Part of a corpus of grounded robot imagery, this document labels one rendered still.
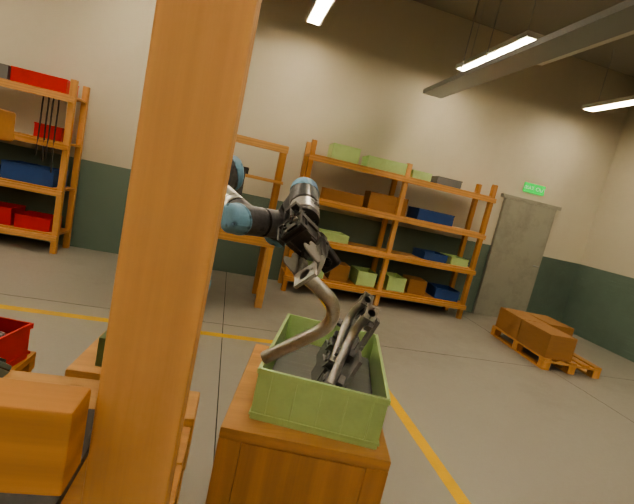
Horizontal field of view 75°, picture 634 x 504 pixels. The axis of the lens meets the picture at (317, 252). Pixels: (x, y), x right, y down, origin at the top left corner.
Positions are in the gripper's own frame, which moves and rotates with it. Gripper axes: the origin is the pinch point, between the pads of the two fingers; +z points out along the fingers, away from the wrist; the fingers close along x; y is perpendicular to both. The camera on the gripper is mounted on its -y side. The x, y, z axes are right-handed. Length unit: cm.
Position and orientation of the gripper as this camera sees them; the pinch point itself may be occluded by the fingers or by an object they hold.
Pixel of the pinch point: (310, 278)
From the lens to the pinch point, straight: 84.1
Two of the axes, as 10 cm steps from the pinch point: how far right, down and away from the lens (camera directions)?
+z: 0.2, 6.1, -8.0
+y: -6.3, -6.1, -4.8
